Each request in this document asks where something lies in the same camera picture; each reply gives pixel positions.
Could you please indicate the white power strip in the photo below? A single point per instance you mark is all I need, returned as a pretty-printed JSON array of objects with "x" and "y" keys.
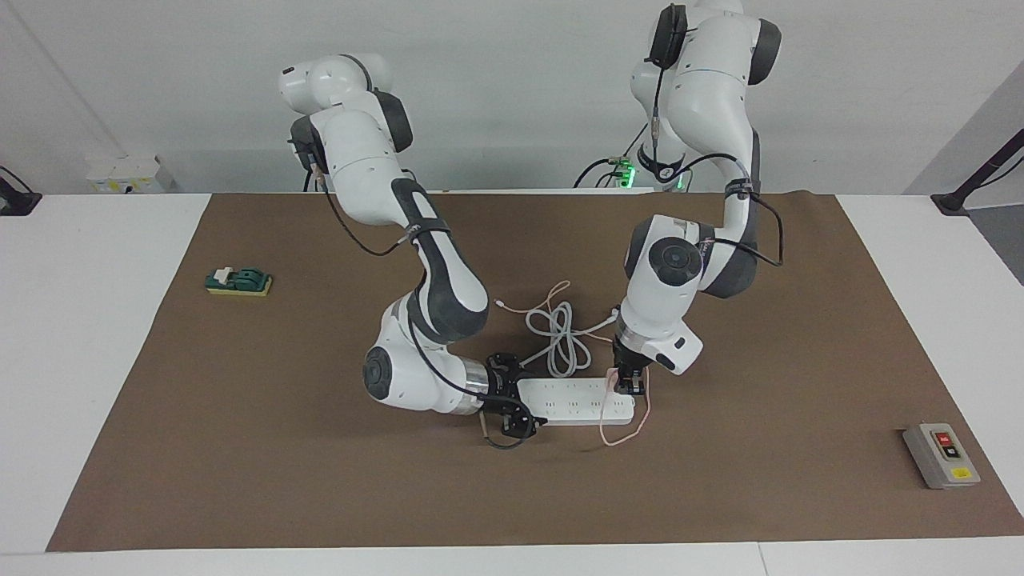
[{"x": 576, "y": 402}]

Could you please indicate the grey on-off switch box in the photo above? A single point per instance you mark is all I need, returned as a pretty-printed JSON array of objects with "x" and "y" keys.
[{"x": 940, "y": 456}]

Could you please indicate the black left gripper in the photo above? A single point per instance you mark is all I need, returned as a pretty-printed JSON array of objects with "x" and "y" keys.
[{"x": 630, "y": 358}]

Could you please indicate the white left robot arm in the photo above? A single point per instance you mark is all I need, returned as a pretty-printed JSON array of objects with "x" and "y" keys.
[{"x": 704, "y": 80}]

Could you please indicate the pink charger adapter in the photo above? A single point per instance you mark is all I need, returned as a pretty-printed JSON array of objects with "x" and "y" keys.
[{"x": 614, "y": 382}]

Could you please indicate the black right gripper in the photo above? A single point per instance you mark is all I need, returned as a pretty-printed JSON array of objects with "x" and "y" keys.
[{"x": 500, "y": 392}]

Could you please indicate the brown table mat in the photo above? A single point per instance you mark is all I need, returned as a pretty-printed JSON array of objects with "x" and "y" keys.
[{"x": 320, "y": 480}]

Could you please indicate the white box with yellow labels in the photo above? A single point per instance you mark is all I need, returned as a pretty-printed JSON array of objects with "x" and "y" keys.
[{"x": 128, "y": 174}]

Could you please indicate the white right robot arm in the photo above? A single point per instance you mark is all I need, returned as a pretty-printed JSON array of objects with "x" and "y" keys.
[{"x": 360, "y": 160}]

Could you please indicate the black clamp mount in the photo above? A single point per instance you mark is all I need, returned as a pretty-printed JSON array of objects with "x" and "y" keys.
[{"x": 18, "y": 200}]

